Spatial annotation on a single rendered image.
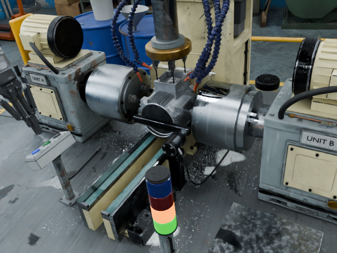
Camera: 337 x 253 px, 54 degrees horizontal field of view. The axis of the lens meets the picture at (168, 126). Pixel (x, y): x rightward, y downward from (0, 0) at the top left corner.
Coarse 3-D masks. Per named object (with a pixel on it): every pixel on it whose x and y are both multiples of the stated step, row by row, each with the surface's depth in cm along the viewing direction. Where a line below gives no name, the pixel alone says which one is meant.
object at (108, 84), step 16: (112, 64) 147; (96, 80) 141; (112, 80) 137; (128, 80) 137; (144, 80) 147; (96, 96) 140; (112, 96) 136; (128, 96) 139; (96, 112) 147; (112, 112) 140; (128, 112) 142
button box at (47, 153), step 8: (64, 136) 119; (72, 136) 122; (48, 144) 116; (56, 144) 116; (64, 144) 119; (72, 144) 121; (40, 152) 112; (48, 152) 114; (56, 152) 116; (32, 160) 111; (40, 160) 111; (48, 160) 113; (32, 168) 114; (40, 168) 111
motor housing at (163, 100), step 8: (152, 96) 130; (160, 96) 130; (168, 96) 130; (184, 96) 135; (152, 104) 140; (160, 104) 127; (168, 104) 129; (184, 104) 131; (192, 104) 136; (144, 112) 136; (152, 112) 142; (160, 112) 145; (176, 112) 129; (184, 112) 132; (168, 120) 145; (176, 120) 128; (184, 120) 132; (152, 128) 139; (160, 136) 136; (168, 136) 134
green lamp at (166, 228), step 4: (172, 220) 83; (176, 220) 86; (156, 224) 84; (160, 224) 83; (164, 224) 83; (168, 224) 83; (172, 224) 84; (176, 224) 86; (156, 228) 85; (160, 228) 84; (164, 228) 84; (168, 228) 84; (172, 228) 85; (160, 232) 85; (164, 232) 84; (168, 232) 84
